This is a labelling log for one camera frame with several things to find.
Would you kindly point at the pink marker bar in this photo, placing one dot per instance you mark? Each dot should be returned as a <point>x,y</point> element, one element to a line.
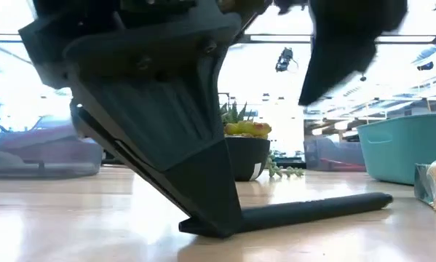
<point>39,145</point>

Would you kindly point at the teal plastic bin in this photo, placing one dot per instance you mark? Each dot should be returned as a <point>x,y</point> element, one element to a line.
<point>403,149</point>

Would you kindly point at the black ceiling camera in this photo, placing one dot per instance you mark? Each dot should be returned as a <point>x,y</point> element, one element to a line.
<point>284,60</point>

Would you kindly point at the potted succulent plant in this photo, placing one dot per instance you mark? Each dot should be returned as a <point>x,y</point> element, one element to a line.
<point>246,156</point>

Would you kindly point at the black pen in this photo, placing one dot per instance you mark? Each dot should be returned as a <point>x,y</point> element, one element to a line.
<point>312,210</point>

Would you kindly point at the grey translucent plastic bin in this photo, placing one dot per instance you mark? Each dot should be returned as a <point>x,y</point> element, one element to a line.
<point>330,153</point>
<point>39,169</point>

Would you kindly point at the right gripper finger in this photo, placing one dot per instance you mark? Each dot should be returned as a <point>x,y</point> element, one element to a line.
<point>330,69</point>

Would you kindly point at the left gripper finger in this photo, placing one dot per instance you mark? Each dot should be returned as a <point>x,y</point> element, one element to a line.
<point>159,120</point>
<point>105,140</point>

